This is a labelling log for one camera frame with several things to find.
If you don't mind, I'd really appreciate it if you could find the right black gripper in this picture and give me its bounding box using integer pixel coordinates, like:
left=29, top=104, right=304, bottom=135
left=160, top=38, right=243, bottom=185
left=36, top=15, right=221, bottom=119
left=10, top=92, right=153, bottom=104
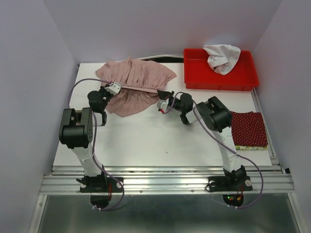
left=157, top=88, right=185, bottom=112

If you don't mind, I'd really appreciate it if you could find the pink pleated skirt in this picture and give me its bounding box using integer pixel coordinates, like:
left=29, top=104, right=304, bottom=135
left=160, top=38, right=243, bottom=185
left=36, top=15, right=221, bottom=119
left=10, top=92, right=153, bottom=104
left=95, top=58, right=176, bottom=117

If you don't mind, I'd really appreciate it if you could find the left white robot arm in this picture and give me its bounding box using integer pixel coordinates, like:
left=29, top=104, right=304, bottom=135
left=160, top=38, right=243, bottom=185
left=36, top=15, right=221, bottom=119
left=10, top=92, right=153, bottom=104
left=59, top=83, right=121, bottom=191

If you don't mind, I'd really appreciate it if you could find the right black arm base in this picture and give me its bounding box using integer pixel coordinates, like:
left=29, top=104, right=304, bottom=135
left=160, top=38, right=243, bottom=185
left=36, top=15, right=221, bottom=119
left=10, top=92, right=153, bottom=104
left=205, top=166, right=253, bottom=208

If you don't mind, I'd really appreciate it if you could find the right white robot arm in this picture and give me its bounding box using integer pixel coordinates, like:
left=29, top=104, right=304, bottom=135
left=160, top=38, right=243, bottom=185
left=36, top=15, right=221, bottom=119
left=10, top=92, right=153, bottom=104
left=157, top=90, right=246, bottom=189

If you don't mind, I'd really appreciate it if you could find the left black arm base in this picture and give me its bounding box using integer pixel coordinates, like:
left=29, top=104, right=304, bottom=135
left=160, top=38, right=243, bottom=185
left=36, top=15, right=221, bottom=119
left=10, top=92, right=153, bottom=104
left=76, top=174, right=124, bottom=211

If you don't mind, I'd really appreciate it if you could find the red plastic bin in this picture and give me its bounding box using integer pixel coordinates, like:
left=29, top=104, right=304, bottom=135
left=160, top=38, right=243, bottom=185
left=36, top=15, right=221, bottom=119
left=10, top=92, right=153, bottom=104
left=184, top=49, right=259, bottom=91

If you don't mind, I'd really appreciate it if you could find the white cloth garment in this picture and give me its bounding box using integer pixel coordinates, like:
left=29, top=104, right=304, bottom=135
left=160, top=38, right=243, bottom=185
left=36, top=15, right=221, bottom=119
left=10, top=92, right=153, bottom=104
left=203, top=44, right=241, bottom=76

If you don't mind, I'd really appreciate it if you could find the yellow floral folded skirt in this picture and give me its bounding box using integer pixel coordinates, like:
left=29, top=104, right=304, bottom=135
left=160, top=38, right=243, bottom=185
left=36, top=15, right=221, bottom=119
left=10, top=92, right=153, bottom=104
left=235, top=145, right=268, bottom=150

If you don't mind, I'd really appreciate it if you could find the red polka dot skirt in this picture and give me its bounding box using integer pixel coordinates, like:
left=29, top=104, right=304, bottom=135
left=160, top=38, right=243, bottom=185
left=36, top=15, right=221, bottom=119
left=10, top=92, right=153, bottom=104
left=231, top=112, right=268, bottom=147

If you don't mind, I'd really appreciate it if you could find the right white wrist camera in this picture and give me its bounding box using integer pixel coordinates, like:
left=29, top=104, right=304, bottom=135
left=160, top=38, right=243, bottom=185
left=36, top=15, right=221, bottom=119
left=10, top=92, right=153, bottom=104
left=157, top=99, right=169, bottom=114

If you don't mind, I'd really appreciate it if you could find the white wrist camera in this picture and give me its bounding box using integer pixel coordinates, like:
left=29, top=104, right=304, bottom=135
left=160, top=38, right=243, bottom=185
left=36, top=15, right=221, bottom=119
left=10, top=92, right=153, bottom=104
left=105, top=82, right=122, bottom=95
left=157, top=99, right=169, bottom=114

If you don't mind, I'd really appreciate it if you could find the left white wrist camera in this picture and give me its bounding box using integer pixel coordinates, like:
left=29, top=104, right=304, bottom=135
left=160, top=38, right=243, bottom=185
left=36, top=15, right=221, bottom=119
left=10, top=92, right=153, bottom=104
left=105, top=82, right=122, bottom=95

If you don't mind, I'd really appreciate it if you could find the white cable behind table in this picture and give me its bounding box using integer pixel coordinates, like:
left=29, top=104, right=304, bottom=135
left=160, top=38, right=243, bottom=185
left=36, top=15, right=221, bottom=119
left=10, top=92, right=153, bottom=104
left=139, top=53, right=184, bottom=61

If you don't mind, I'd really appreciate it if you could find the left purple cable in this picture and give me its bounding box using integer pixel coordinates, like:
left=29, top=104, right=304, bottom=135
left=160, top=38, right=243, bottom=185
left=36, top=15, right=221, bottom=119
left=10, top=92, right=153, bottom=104
left=68, top=78, right=126, bottom=211

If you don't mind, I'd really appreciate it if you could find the purple cable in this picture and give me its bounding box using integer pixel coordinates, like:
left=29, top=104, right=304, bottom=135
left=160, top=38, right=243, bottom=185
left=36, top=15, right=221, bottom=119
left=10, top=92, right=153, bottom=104
left=68, top=78, right=126, bottom=211
left=165, top=91, right=264, bottom=210

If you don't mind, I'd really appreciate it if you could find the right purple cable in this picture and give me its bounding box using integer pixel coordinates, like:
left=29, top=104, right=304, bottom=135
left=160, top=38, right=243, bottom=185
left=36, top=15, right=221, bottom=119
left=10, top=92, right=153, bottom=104
left=165, top=91, right=264, bottom=210

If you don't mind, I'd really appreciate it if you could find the aluminium mounting rail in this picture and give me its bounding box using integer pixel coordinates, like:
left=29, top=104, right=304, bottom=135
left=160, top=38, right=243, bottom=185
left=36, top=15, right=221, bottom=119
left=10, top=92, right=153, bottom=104
left=39, top=165, right=294, bottom=195

